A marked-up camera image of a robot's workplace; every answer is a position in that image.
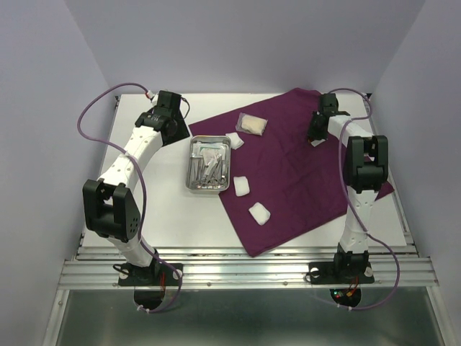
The white green sterile pouch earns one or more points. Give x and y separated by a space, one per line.
199 148

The small white paper strip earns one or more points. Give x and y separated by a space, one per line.
316 143

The white gauze pad top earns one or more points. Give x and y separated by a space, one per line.
235 140

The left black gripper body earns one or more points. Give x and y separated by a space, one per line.
181 131

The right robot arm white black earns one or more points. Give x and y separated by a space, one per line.
363 168

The white gauze pad middle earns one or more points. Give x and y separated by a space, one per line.
241 185

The white gauze pad bottom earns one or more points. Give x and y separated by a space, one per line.
260 214

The aluminium front rail frame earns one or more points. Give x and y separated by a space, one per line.
231 268

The bagged beige bandage roll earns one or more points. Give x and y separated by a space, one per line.
251 124

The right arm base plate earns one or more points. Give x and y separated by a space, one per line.
326 273

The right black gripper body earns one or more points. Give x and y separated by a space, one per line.
315 131

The purple surgical cloth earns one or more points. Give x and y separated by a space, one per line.
296 182

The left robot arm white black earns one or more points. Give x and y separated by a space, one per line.
110 209

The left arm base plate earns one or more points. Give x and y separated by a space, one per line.
156 275

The stainless steel tray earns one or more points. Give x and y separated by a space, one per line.
212 179

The small clear bagged packet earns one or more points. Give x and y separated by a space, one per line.
211 156

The white gauze pad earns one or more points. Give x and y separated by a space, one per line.
235 140
241 185
260 214

